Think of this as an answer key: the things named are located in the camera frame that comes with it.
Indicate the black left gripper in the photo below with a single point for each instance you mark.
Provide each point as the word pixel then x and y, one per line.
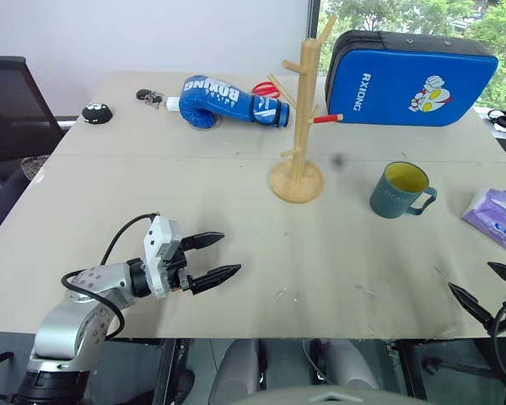
pixel 179 270

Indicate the wooden mug tree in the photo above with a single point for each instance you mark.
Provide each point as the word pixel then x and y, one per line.
pixel 302 139

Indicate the purple tissue pack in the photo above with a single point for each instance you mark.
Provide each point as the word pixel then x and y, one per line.
pixel 495 217

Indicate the grey rounded robot leg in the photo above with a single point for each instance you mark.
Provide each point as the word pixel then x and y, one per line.
pixel 236 371
pixel 350 367

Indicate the teal mug with yellow inside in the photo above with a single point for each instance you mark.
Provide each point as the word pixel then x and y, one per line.
pixel 392 198

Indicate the blue boxing glove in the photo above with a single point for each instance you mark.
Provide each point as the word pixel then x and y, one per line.
pixel 219 101

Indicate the black key fob bunch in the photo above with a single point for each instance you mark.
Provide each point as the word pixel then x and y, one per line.
pixel 148 96

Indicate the red scissors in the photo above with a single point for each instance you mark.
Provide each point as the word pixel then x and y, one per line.
pixel 265 89

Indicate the black round paw object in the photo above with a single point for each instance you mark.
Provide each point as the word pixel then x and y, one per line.
pixel 96 114

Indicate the woven basket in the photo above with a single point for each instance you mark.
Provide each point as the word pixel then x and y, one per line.
pixel 33 165

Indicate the blue kick pad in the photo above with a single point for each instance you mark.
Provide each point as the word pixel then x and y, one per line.
pixel 405 84

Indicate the black office chair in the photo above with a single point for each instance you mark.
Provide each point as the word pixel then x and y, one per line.
pixel 12 105

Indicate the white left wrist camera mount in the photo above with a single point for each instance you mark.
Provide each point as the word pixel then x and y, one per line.
pixel 159 253

